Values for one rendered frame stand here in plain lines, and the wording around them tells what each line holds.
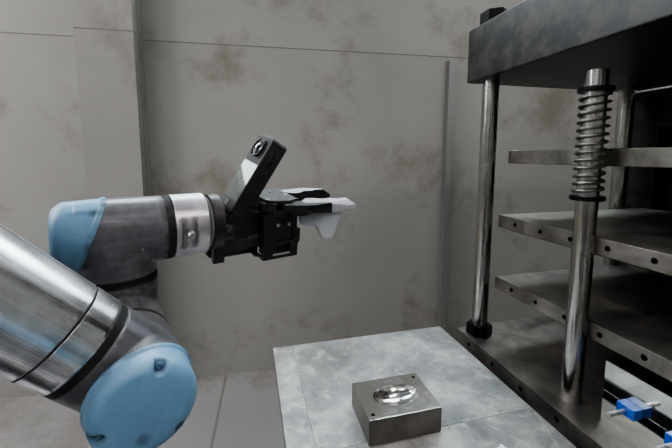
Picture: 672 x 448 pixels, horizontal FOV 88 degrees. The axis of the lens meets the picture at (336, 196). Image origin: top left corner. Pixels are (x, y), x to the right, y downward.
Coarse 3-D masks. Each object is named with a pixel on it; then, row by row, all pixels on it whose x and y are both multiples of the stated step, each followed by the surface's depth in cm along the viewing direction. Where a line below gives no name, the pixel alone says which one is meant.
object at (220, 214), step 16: (272, 192) 50; (256, 208) 46; (272, 208) 45; (224, 224) 42; (240, 224) 45; (256, 224) 47; (272, 224) 46; (288, 224) 48; (224, 240) 43; (240, 240) 45; (256, 240) 47; (272, 240) 46; (288, 240) 48; (208, 256) 46; (224, 256) 46; (256, 256) 47; (272, 256) 47
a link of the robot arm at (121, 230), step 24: (48, 216) 34; (72, 216) 34; (96, 216) 35; (120, 216) 36; (144, 216) 37; (168, 216) 38; (72, 240) 33; (96, 240) 34; (120, 240) 35; (144, 240) 37; (168, 240) 38; (72, 264) 34; (96, 264) 35; (120, 264) 36; (144, 264) 38
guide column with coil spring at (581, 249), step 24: (600, 72) 93; (600, 96) 93; (600, 120) 94; (600, 144) 95; (600, 168) 96; (576, 216) 100; (576, 240) 100; (576, 264) 100; (576, 288) 101; (576, 312) 101; (576, 336) 102; (576, 360) 102; (576, 384) 103
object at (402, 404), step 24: (360, 384) 100; (384, 384) 100; (408, 384) 100; (360, 408) 93; (384, 408) 90; (408, 408) 90; (432, 408) 90; (384, 432) 87; (408, 432) 89; (432, 432) 91
